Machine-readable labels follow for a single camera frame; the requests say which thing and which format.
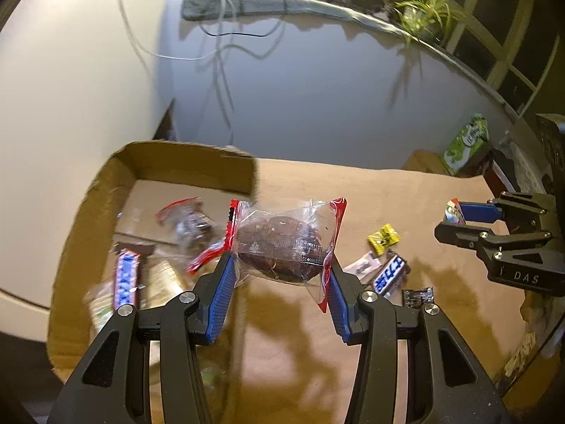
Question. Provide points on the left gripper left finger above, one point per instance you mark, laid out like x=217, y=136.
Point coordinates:
x=110, y=384

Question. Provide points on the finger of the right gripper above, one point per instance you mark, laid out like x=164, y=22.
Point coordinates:
x=485, y=210
x=472, y=236

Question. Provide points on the colourful egg-shaped toy candy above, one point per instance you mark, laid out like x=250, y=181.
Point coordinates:
x=453, y=212

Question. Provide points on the blue white Chinese Snickers bar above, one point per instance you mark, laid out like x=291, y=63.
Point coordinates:
x=390, y=275

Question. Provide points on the yellow candy packet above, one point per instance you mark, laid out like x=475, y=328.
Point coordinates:
x=383, y=239

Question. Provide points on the black white candy packet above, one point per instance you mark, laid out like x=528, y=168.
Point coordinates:
x=415, y=299

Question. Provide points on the clear cracker pack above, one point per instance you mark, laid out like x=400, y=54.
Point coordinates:
x=157, y=283

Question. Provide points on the pink candy packet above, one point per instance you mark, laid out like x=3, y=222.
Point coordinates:
x=365, y=268

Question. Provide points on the red clear small snack bag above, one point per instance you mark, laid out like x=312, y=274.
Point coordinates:
x=192, y=228

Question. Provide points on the red clear brownie bag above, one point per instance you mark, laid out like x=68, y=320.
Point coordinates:
x=295, y=246

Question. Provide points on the light green clear candy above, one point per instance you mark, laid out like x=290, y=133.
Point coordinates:
x=214, y=375

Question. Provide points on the lace covered side table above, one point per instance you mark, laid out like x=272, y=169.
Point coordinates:
x=531, y=178

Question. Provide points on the red box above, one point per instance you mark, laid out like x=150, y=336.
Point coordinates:
x=499, y=173

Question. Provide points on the green paper bag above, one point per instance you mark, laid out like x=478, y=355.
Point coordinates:
x=472, y=138

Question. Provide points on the brown cardboard box tray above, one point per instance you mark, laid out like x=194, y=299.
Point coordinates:
x=191, y=166

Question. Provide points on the potted spider plant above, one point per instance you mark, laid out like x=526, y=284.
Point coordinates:
x=429, y=21

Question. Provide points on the grey windowsill mat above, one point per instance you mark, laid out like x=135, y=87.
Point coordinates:
x=201, y=10

